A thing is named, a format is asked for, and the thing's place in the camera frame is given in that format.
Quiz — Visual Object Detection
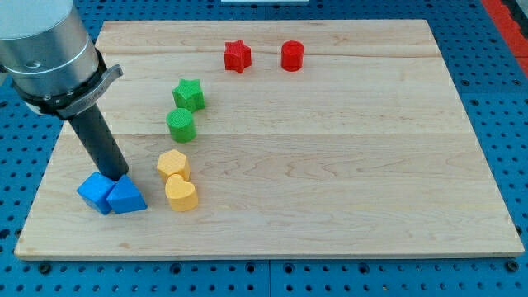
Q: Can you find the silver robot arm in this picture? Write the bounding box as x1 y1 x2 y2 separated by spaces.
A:
1 0 123 120

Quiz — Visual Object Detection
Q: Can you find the yellow hexagon block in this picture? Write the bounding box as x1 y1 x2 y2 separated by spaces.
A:
157 149 191 183

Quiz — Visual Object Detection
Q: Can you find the blue triangle block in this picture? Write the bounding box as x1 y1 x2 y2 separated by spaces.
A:
106 175 148 214

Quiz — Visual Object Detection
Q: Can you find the light wooden board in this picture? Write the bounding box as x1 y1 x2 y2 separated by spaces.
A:
15 19 525 261

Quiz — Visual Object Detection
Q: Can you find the green star block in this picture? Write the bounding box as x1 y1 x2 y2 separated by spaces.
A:
172 78 205 113

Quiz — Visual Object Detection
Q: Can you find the blue cube block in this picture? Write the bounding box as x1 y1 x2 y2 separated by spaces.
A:
77 172 115 215

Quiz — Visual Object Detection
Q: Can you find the red cylinder block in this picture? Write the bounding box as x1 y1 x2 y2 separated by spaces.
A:
281 40 304 72

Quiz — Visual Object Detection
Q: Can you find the yellow heart block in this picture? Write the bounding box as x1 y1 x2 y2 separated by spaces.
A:
165 174 199 212

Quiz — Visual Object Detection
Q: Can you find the red star block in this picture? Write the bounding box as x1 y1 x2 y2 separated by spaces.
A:
224 40 252 73

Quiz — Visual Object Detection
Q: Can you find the green cylinder block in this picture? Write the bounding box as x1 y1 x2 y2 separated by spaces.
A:
166 108 196 143

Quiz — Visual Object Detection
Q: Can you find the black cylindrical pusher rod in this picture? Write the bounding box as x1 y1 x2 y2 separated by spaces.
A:
69 104 129 181

